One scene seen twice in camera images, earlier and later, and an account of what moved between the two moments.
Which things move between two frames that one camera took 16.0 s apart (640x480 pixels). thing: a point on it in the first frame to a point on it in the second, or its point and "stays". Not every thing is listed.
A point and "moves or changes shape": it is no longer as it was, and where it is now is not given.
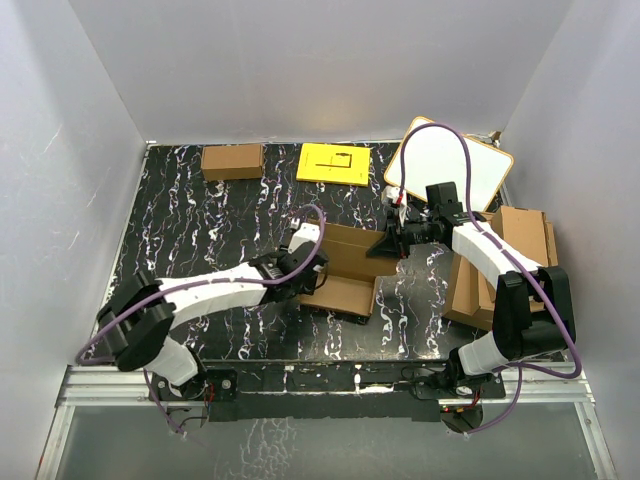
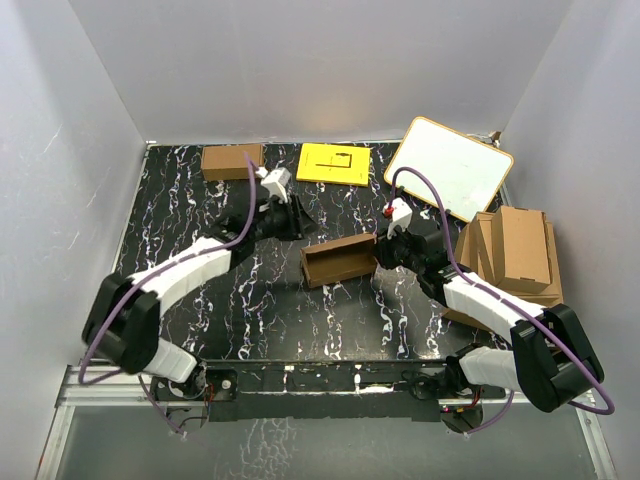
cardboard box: (352, 272) moves or changes shape
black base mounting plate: (246, 393) stays
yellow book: (334, 164) stays
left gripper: (306, 286) to (299, 223)
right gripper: (391, 244) to (383, 248)
